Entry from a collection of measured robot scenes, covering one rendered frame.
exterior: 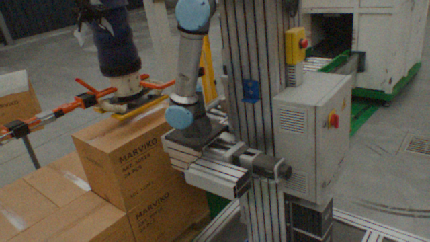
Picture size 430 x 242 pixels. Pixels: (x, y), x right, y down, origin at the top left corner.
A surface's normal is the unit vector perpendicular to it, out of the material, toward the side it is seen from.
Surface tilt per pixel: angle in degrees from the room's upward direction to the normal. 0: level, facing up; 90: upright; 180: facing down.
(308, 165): 90
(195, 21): 83
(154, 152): 90
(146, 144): 90
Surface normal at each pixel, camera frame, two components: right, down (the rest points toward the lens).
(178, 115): -0.22, 0.57
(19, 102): 0.48, 0.33
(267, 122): -0.60, 0.43
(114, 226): 0.76, 0.21
